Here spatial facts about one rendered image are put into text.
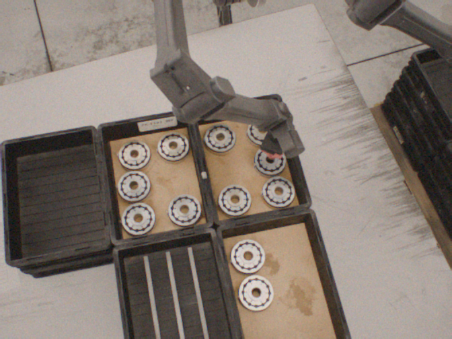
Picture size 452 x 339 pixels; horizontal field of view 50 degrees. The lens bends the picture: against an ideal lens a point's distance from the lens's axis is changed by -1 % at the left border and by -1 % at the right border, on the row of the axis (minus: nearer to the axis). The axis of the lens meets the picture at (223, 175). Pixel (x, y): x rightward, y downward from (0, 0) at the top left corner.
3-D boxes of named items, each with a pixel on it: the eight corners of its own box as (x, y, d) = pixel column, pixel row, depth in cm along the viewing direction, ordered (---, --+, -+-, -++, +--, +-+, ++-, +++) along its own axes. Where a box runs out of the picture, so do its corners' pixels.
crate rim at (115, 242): (97, 127, 155) (95, 124, 153) (190, 111, 158) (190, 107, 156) (113, 248, 141) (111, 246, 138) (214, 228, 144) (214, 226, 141)
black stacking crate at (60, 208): (14, 157, 161) (1, 142, 150) (103, 141, 164) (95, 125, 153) (21, 274, 147) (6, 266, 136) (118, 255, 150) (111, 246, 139)
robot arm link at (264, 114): (210, 69, 90) (167, 99, 94) (224, 96, 89) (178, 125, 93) (286, 97, 128) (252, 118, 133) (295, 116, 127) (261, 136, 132)
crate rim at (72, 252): (2, 144, 152) (-1, 140, 150) (97, 127, 155) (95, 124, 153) (8, 268, 138) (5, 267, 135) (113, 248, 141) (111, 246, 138)
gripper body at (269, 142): (294, 128, 144) (298, 116, 137) (280, 156, 141) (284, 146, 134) (274, 119, 145) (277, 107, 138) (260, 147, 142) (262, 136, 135)
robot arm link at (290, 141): (280, 99, 125) (252, 116, 128) (297, 137, 121) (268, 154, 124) (297, 110, 135) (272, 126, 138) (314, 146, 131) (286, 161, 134)
